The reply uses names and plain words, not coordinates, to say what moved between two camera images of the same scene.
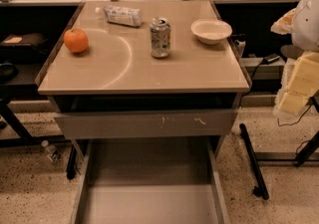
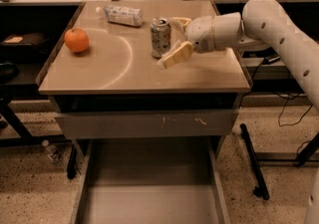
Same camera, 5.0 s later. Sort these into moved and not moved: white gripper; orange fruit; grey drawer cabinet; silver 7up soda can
Moved: white gripper
Not moved: orange fruit; silver 7up soda can; grey drawer cabinet
